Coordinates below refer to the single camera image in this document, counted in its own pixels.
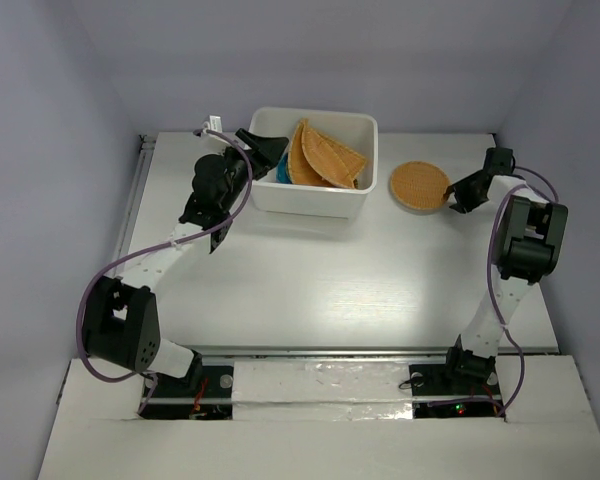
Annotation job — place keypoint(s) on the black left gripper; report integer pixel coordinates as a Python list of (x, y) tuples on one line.
[(266, 160)]

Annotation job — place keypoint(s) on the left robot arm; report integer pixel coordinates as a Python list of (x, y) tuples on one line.
[(118, 319)]

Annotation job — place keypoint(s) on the aluminium front rail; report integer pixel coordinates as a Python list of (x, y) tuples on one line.
[(305, 350)]

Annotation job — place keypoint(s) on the aluminium rail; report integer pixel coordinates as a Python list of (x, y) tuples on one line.
[(145, 155), (305, 350)]

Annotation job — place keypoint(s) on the blue polka dot plate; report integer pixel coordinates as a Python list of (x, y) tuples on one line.
[(282, 173)]

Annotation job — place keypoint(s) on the orange teardrop woven tray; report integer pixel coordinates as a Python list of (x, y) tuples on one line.
[(333, 161)]

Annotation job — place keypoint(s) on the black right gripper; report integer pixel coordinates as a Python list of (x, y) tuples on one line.
[(460, 189)]

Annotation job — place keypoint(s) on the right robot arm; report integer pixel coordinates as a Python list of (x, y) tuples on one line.
[(524, 247)]

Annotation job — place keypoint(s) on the aluminium left rail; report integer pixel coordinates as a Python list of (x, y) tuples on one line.
[(145, 155)]

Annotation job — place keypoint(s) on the orange leaf-shaped woven tray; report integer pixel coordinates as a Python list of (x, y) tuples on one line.
[(301, 173)]

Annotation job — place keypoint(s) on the round orange woven plate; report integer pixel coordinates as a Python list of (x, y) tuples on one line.
[(419, 186)]

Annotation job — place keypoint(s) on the white plastic bin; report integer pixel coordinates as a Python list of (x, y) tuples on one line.
[(355, 130)]

